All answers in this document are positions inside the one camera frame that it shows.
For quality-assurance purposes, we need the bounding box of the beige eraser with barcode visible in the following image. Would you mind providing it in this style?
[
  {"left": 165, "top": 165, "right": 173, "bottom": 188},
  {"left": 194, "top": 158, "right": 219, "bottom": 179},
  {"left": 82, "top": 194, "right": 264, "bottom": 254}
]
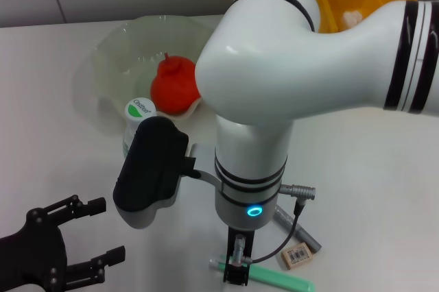
[{"left": 281, "top": 241, "right": 314, "bottom": 270}]

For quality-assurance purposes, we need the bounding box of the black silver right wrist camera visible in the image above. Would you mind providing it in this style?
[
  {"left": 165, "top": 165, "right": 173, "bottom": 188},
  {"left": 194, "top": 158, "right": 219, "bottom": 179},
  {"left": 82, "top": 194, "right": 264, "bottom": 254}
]
[{"left": 113, "top": 116, "right": 200, "bottom": 230}]

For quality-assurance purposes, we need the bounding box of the orange fruit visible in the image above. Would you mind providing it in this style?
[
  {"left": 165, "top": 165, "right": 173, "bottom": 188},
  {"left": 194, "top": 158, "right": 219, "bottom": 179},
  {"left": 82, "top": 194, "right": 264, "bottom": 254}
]
[{"left": 150, "top": 51, "right": 204, "bottom": 116}]

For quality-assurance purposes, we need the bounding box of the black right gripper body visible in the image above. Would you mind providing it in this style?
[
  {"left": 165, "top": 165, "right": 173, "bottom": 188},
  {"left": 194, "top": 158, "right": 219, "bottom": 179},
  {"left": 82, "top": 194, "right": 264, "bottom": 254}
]
[{"left": 224, "top": 226, "right": 257, "bottom": 266}]

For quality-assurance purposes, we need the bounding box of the grey marker pen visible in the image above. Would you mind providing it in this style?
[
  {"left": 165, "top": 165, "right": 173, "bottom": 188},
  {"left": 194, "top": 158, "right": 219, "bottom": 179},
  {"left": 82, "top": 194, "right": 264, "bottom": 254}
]
[{"left": 274, "top": 204, "right": 322, "bottom": 253}]

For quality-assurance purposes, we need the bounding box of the green utility knife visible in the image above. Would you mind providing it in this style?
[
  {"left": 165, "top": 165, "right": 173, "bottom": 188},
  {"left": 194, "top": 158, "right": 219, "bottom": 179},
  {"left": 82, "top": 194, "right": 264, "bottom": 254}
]
[{"left": 209, "top": 254, "right": 316, "bottom": 292}]

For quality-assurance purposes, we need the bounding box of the green glass fruit plate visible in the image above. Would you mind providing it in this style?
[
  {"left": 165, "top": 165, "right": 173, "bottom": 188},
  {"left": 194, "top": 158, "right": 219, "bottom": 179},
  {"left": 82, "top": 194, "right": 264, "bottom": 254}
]
[{"left": 89, "top": 14, "right": 229, "bottom": 123}]

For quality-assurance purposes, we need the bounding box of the white paper ball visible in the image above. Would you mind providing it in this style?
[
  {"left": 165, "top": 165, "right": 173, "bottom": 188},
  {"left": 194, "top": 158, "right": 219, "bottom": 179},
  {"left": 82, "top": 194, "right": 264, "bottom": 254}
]
[{"left": 342, "top": 10, "right": 365, "bottom": 29}]

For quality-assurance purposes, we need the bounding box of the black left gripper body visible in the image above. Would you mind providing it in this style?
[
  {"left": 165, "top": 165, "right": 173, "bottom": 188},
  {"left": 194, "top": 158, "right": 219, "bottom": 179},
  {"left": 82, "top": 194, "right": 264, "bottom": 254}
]
[{"left": 0, "top": 206, "right": 69, "bottom": 292}]

